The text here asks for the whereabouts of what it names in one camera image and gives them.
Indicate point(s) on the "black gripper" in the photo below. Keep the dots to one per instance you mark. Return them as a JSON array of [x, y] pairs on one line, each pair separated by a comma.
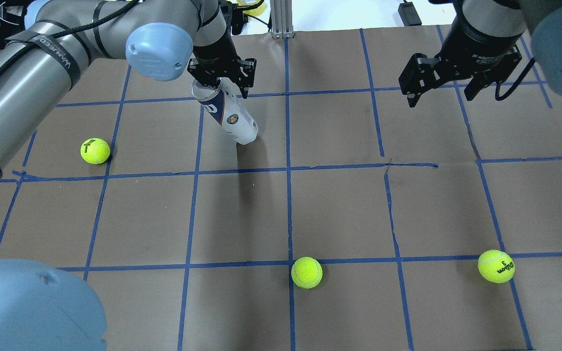
[[214, 53]]

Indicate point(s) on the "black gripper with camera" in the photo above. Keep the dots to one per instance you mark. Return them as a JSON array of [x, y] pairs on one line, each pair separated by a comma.
[[476, 48]]

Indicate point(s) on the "white blue tennis ball can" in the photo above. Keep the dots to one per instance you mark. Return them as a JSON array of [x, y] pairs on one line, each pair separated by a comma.
[[229, 113]]

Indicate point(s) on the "tennis ball middle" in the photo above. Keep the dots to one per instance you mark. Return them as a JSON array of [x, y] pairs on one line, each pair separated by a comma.
[[95, 151]]

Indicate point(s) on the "tennis ball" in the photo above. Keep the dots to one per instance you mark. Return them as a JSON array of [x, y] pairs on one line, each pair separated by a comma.
[[95, 151], [496, 266], [306, 273]]

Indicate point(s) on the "tennis ball nearest front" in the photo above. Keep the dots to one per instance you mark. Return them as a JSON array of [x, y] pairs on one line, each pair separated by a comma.
[[496, 266]]

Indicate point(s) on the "tennis ball far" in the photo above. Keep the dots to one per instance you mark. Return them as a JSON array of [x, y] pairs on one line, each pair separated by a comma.
[[306, 273]]

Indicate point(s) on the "yellow tape roll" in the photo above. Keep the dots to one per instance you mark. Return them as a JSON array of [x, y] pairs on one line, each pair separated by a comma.
[[253, 7]]

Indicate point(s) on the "black power adapter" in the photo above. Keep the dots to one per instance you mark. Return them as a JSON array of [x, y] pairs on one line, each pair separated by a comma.
[[408, 14]]

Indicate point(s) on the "aluminium frame post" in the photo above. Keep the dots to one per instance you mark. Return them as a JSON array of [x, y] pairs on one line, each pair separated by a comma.
[[282, 26]]

